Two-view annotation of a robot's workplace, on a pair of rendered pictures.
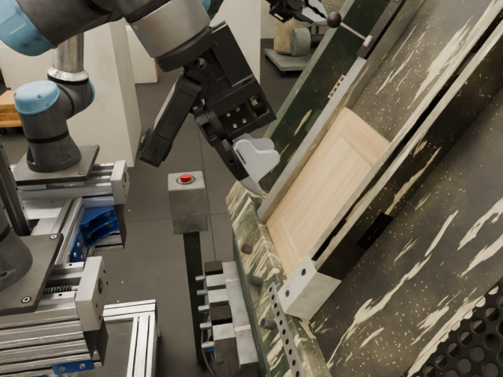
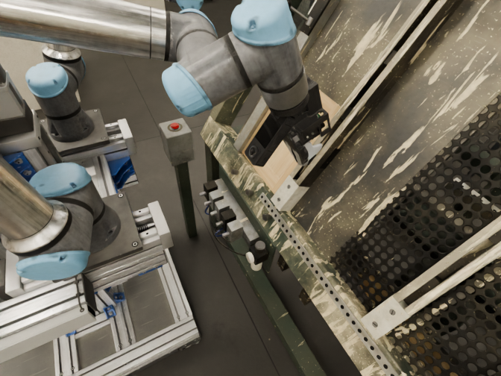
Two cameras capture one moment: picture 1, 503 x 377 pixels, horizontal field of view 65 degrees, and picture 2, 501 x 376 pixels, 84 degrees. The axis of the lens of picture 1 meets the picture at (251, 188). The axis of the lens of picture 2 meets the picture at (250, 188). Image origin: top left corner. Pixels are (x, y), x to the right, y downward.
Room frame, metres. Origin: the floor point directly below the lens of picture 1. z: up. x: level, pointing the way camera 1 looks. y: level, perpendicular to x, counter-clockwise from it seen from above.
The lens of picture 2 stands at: (0.06, 0.28, 1.75)
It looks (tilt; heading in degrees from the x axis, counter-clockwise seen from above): 49 degrees down; 337
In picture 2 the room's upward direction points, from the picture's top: 6 degrees clockwise
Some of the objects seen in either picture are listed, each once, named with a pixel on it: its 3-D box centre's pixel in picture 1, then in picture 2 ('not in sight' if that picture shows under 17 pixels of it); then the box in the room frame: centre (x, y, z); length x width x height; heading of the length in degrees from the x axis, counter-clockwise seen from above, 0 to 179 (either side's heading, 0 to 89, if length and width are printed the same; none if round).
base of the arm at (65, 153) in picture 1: (51, 146); (67, 118); (1.08, 0.60, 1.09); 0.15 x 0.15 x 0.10
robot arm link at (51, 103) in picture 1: (42, 108); (53, 88); (1.09, 0.60, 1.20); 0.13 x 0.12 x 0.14; 170
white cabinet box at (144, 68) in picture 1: (134, 54); not in sight; (5.87, 1.70, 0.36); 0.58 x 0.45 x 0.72; 99
